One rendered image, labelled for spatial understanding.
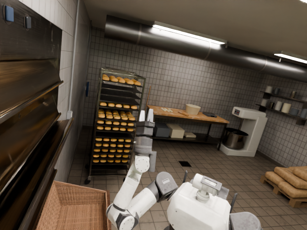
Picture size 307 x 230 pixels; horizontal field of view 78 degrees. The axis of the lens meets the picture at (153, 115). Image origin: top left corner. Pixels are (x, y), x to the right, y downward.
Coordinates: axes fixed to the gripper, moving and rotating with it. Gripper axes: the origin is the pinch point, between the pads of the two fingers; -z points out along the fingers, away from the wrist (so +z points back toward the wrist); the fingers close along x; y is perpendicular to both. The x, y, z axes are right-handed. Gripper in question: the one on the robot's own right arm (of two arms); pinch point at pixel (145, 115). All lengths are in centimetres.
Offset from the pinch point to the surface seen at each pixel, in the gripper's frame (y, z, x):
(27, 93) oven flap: 50, -3, -19
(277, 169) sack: -395, 38, -120
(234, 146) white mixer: -423, -3, -243
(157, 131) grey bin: -227, -21, -331
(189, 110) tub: -307, -90, -304
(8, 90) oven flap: 55, -1, -4
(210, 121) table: -354, -63, -268
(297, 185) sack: -378, 60, -79
